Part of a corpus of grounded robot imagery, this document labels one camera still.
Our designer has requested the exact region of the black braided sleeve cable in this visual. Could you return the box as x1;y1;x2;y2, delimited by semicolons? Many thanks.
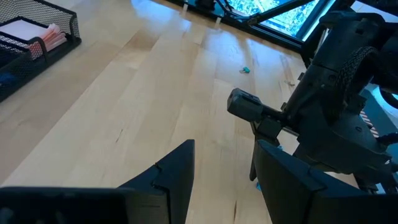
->
334;45;380;106

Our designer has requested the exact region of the black mesh desk organizer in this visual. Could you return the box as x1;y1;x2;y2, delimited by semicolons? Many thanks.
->
0;0;82;103

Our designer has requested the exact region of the pink sticky notes pad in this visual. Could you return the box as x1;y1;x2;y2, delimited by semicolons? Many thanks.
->
0;19;68;60

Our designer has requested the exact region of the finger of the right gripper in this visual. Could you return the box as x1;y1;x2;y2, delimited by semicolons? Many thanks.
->
354;172;397;194
249;136;280;182

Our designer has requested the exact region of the black aluminium table frame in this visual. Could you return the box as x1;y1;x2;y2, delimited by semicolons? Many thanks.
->
164;0;355;63

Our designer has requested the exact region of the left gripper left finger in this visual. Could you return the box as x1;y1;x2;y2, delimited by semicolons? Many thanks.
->
118;139;196;224

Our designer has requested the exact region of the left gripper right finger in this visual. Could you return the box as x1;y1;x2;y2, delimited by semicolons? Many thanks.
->
254;139;368;224

